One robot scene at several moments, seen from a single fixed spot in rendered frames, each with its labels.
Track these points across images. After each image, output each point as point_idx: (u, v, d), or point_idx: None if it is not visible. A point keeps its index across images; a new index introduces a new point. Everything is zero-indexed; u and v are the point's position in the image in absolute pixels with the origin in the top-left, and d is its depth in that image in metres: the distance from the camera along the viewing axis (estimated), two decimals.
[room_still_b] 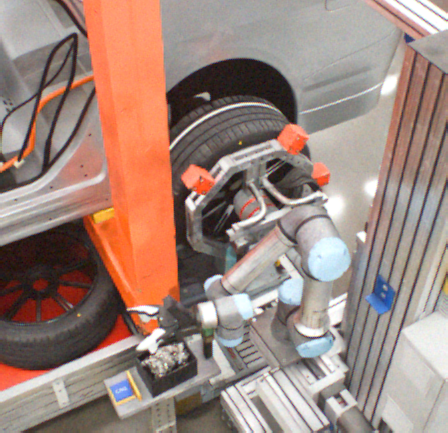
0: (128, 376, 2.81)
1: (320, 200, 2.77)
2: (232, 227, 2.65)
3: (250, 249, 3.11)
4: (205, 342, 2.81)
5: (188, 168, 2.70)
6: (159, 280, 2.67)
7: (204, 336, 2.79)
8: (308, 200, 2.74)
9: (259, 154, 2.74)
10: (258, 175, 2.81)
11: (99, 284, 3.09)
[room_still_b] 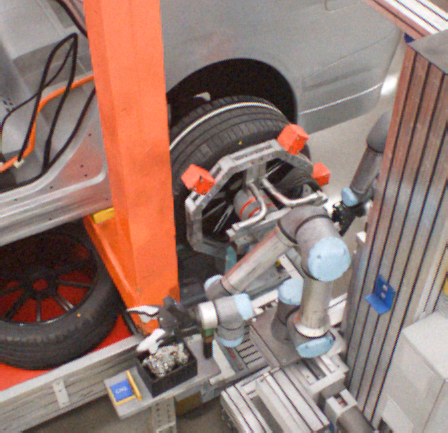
0: (128, 376, 2.81)
1: (320, 200, 2.77)
2: (232, 227, 2.65)
3: (250, 249, 3.11)
4: (205, 342, 2.81)
5: (188, 168, 2.70)
6: (159, 280, 2.67)
7: (204, 336, 2.79)
8: (308, 200, 2.74)
9: (259, 154, 2.74)
10: (258, 175, 2.81)
11: (99, 284, 3.09)
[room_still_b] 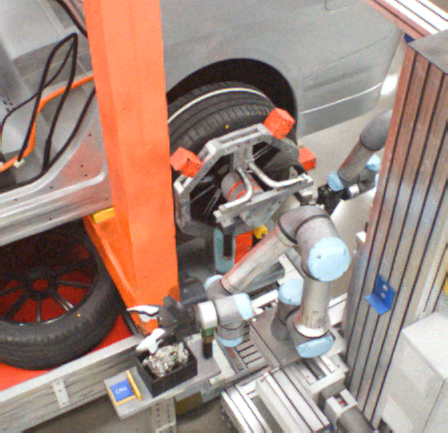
0: (128, 376, 2.81)
1: (305, 183, 2.83)
2: (219, 208, 2.72)
3: (238, 232, 3.17)
4: (205, 342, 2.81)
5: (176, 151, 2.76)
6: (159, 280, 2.67)
7: (204, 336, 2.79)
8: (293, 182, 2.80)
9: (245, 137, 2.81)
10: (245, 158, 2.88)
11: (99, 284, 3.09)
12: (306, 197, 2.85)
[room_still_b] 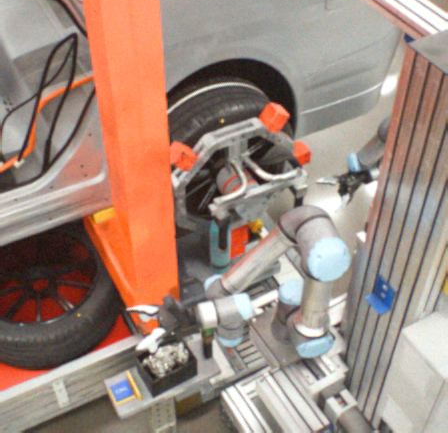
0: (128, 376, 2.81)
1: (300, 176, 2.86)
2: (214, 201, 2.74)
3: (234, 226, 3.19)
4: (205, 342, 2.81)
5: (171, 145, 2.79)
6: (159, 280, 2.67)
7: (204, 336, 2.79)
8: (288, 176, 2.82)
9: (240, 131, 2.83)
10: (240, 152, 2.90)
11: (99, 284, 3.09)
12: (301, 191, 2.87)
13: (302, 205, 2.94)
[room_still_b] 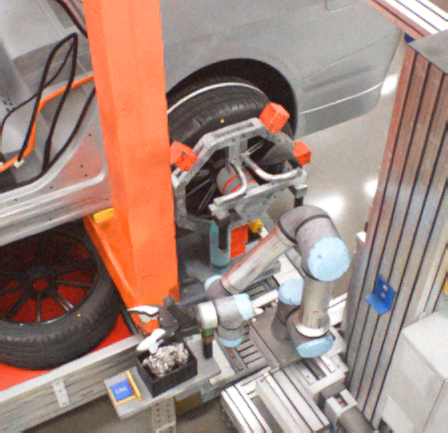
0: (128, 376, 2.81)
1: (300, 176, 2.86)
2: (214, 201, 2.74)
3: (234, 226, 3.19)
4: (205, 342, 2.81)
5: (171, 145, 2.79)
6: (159, 280, 2.67)
7: (204, 336, 2.79)
8: (288, 176, 2.82)
9: (240, 131, 2.83)
10: (240, 152, 2.90)
11: (99, 284, 3.09)
12: (301, 191, 2.87)
13: (302, 205, 2.94)
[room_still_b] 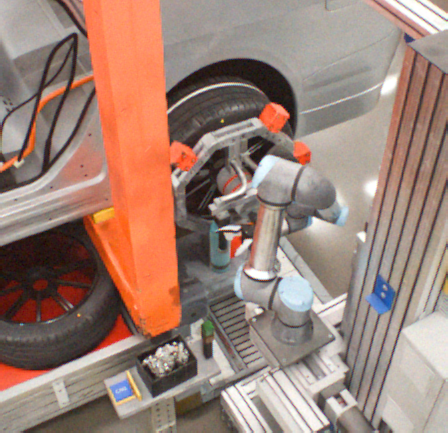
0: (128, 376, 2.81)
1: None
2: (214, 201, 2.74)
3: None
4: (205, 342, 2.81)
5: (171, 145, 2.79)
6: (159, 280, 2.67)
7: (204, 336, 2.79)
8: None
9: (240, 131, 2.83)
10: (240, 152, 2.90)
11: (99, 284, 3.09)
12: None
13: None
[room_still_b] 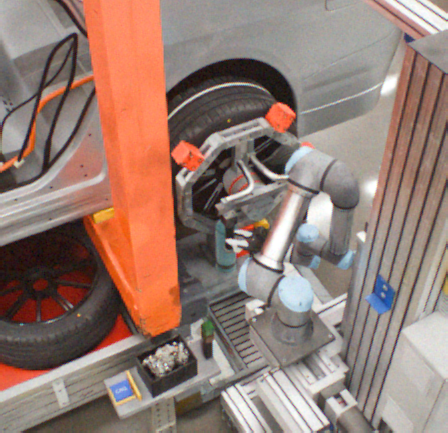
0: (128, 376, 2.81)
1: None
2: (221, 201, 2.74)
3: (240, 226, 3.20)
4: (205, 342, 2.81)
5: (178, 144, 2.79)
6: (159, 280, 2.67)
7: (204, 336, 2.79)
8: None
9: (247, 131, 2.83)
10: (247, 152, 2.90)
11: (99, 284, 3.09)
12: None
13: (308, 205, 2.94)
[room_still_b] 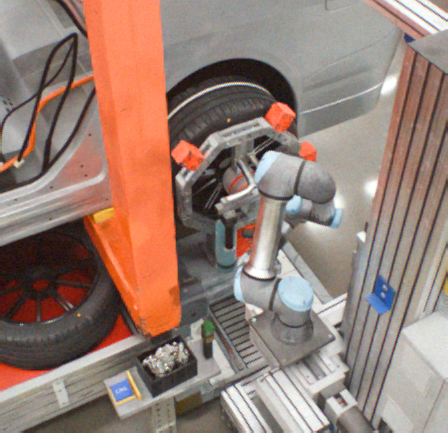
0: (128, 376, 2.81)
1: None
2: (221, 201, 2.74)
3: (239, 226, 3.20)
4: (205, 342, 2.81)
5: (178, 144, 2.79)
6: (159, 280, 2.67)
7: (204, 336, 2.79)
8: None
9: (246, 131, 2.83)
10: (246, 151, 2.90)
11: (99, 284, 3.09)
12: None
13: None
